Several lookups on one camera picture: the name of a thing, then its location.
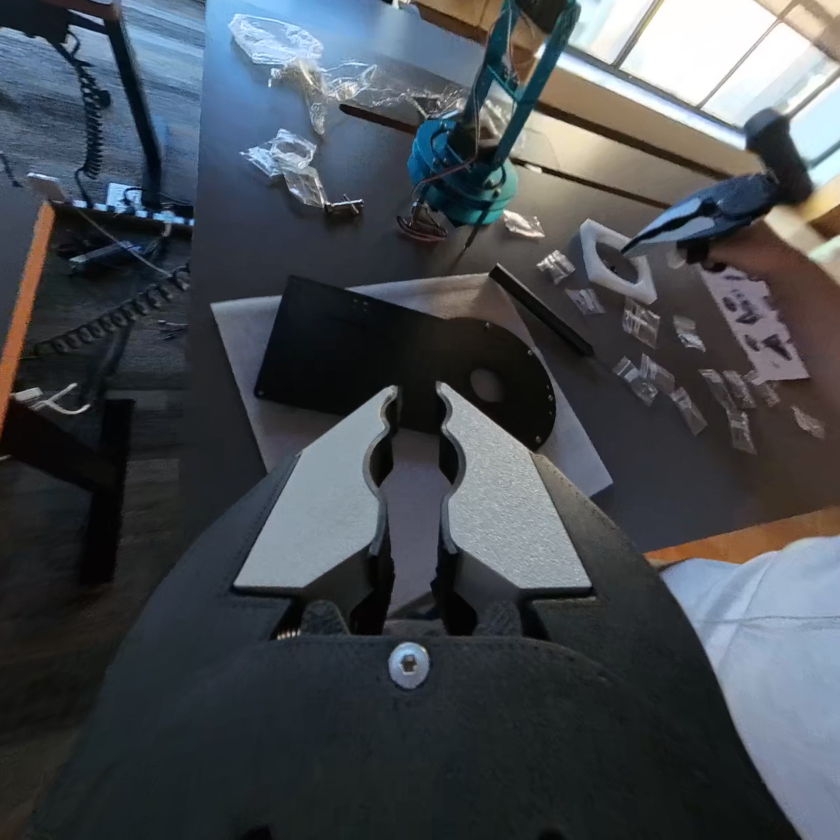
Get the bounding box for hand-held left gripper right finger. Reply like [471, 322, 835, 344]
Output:
[435, 381, 593, 619]

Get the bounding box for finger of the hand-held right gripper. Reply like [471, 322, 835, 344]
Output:
[621, 210, 721, 257]
[621, 192, 721, 253]

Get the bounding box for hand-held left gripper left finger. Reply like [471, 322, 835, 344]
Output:
[233, 386, 400, 618]

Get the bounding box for white foam square frame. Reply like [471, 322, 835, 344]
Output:
[577, 218, 658, 307]

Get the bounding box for dark grey electric screwdriver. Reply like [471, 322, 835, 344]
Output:
[487, 262, 597, 360]

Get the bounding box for black metal base plate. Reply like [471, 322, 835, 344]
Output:
[255, 274, 557, 454]

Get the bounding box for dark grey desk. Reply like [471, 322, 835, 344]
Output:
[184, 0, 840, 567]

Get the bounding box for dark desk with orange edge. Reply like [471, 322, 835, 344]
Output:
[0, 200, 135, 585]

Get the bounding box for person's right hand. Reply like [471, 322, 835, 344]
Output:
[722, 212, 840, 291]

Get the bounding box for scattered small clear screw bags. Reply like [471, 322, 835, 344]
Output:
[535, 249, 828, 457]

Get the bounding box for window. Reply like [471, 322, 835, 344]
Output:
[567, 0, 840, 188]

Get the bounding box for printed instruction sheet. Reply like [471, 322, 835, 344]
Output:
[697, 262, 812, 385]

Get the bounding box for white foam sheet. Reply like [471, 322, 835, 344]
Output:
[210, 272, 614, 631]

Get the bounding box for person's white shirt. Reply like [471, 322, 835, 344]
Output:
[659, 535, 840, 840]

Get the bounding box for small crumpled clear plastic bag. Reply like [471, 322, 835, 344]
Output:
[238, 128, 330, 209]

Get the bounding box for power strip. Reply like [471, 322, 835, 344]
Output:
[71, 182, 196, 232]

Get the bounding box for coiled black cable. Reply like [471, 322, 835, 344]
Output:
[31, 262, 193, 358]
[58, 33, 114, 198]

